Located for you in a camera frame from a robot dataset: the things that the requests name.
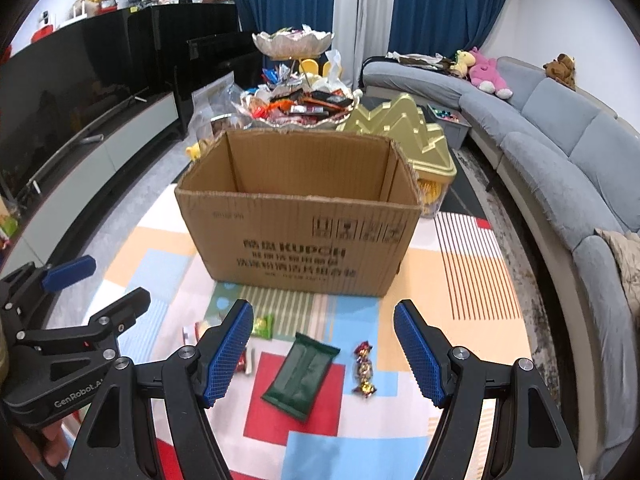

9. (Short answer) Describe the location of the black upright piano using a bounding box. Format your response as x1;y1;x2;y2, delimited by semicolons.
127;2;263;136

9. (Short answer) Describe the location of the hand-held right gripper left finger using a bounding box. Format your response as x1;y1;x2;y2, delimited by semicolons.
62;299;254;480

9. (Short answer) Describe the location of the pile of assorted snacks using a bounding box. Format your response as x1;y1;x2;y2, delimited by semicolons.
240;82;358;123

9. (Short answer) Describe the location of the white sheer curtain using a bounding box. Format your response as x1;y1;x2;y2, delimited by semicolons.
350;0;401;96

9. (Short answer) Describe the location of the black flat television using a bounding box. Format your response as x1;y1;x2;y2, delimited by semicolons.
0;10;153;201

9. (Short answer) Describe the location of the grey patterned rug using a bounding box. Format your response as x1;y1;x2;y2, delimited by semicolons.
450;147;566;401

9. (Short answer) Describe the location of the white cake packet red stripe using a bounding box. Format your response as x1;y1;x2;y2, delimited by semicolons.
182;320;221;343

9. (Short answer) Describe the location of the brown plush toy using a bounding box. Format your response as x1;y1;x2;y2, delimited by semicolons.
544;52;577;90

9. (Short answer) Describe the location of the grey television cabinet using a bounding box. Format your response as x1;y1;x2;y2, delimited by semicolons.
0;91;182;271

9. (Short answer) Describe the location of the brown twist-wrapped candy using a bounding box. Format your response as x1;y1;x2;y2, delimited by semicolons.
351;341;378;400

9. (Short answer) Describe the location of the person's left hand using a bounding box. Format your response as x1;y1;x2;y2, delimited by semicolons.
30;417;71;471

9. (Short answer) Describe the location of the grey sectional sofa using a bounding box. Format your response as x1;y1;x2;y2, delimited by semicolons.
361;55;640;406

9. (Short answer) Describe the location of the pink plush toy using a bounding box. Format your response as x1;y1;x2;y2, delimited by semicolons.
467;46;514;100

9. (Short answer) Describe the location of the grey storage bin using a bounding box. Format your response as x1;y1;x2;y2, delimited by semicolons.
427;104;472;150

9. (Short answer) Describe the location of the blue curtain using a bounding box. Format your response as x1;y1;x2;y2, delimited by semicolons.
395;0;516;58
223;0;360;91

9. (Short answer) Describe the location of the beige blanket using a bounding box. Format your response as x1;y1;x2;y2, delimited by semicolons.
595;227;640;318

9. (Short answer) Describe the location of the two-tier lotus snack stand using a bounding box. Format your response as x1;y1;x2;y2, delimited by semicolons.
235;25;366;128

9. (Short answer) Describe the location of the yellow plush toy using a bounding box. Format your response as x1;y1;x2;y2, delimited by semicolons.
449;50;475;78

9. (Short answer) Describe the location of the gold mountain-lid tin box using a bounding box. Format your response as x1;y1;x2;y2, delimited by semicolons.
336;92;458;219

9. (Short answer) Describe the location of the white plastic bag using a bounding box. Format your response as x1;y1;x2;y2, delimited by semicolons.
322;50;346;86

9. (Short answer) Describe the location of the brown cardboard box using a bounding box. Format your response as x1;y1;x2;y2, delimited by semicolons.
174;127;423;298

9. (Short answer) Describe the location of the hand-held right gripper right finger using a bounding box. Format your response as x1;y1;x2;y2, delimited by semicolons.
393;299;586;480

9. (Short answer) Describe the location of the clothes pile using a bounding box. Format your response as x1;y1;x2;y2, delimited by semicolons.
386;51;458;71

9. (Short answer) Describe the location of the dark green snack packet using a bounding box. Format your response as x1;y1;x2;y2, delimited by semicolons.
261;332;341;422

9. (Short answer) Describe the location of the colourful patchwork tablecloth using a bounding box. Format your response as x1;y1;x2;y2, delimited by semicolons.
75;180;563;480

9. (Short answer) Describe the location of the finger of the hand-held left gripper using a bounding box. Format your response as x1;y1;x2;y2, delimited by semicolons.
0;255;97;312
17;287;152;348

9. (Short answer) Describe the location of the yellow chair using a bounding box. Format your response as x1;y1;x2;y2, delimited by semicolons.
300;59;341;78

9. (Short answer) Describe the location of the clear jar of chocolate balls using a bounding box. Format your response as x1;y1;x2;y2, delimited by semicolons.
210;112;251;136

